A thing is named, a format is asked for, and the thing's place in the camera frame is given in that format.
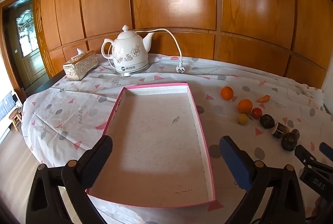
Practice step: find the orange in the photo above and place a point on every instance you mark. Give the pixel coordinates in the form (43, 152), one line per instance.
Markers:
(245, 106)
(227, 93)

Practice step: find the white tissue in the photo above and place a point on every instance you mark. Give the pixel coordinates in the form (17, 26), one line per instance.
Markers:
(80, 51)

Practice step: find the pink shallow cardboard box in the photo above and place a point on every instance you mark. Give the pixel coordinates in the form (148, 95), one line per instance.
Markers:
(156, 140)

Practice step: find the red tomato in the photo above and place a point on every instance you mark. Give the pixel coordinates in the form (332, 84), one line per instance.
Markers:
(257, 113)

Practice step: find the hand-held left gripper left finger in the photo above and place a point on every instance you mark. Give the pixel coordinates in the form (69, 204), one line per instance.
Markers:
(100, 153)

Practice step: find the small dark cup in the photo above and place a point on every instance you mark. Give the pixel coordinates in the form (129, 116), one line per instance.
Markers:
(279, 130)

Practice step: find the small wooden stool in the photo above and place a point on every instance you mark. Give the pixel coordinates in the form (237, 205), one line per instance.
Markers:
(15, 118)

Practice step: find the white floral electric kettle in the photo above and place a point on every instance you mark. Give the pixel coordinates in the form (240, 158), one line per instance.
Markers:
(130, 54)

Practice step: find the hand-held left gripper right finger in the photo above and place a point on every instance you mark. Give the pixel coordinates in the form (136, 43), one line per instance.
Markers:
(235, 161)

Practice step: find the silver embossed tissue box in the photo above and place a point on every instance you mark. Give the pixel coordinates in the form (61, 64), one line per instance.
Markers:
(80, 66)

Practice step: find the small carrot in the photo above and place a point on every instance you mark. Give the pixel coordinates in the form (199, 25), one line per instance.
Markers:
(264, 98)

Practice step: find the white patterned tablecloth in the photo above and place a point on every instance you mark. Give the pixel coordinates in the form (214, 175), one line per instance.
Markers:
(67, 114)

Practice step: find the wooden door with glass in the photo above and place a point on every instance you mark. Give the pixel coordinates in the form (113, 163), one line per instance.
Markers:
(26, 44)

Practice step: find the small yellow fruit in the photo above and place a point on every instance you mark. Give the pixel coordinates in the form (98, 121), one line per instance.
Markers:
(243, 119)

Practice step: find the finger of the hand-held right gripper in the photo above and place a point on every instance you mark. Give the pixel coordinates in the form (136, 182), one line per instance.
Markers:
(305, 156)
(327, 149)

